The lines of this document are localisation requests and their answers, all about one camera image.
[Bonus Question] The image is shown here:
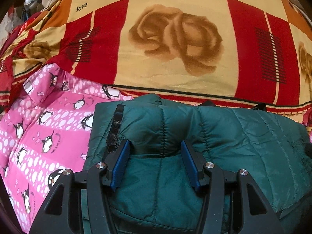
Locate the checkered rose print blanket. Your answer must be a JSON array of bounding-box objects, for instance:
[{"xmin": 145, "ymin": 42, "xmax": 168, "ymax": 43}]
[{"xmin": 0, "ymin": 0, "xmax": 312, "ymax": 127}]

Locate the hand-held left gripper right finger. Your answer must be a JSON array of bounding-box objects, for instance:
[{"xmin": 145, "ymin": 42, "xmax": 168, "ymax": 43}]
[{"xmin": 181, "ymin": 140, "xmax": 284, "ymax": 234}]

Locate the red plaid ruffled cloth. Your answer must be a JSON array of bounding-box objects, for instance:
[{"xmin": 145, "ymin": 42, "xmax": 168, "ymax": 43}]
[{"xmin": 0, "ymin": 12, "xmax": 47, "ymax": 108}]

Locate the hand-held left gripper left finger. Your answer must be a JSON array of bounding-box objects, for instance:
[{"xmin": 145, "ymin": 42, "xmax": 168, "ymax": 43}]
[{"xmin": 29, "ymin": 139, "xmax": 131, "ymax": 234}]

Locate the pink penguin print quilt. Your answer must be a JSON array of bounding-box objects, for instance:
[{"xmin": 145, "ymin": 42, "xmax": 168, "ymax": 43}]
[{"xmin": 0, "ymin": 63, "xmax": 135, "ymax": 234}]

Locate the green puffer jacket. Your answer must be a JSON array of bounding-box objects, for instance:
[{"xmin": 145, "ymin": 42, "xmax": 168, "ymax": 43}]
[{"xmin": 82, "ymin": 94, "xmax": 312, "ymax": 234}]

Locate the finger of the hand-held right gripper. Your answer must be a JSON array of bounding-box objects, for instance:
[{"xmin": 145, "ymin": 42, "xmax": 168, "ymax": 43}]
[{"xmin": 302, "ymin": 142, "xmax": 312, "ymax": 173}]

